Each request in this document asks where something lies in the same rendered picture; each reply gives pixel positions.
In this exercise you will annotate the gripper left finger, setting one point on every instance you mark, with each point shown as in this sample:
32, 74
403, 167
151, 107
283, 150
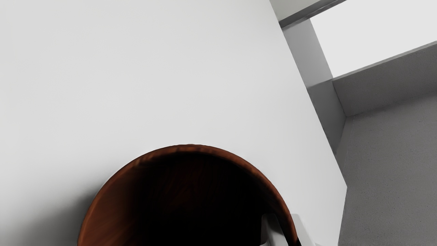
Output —
271, 232

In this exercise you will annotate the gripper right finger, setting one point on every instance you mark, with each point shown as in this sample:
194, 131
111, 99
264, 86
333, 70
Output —
305, 237

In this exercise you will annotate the brown wooden mug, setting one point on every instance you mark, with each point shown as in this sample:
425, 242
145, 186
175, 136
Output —
116, 212

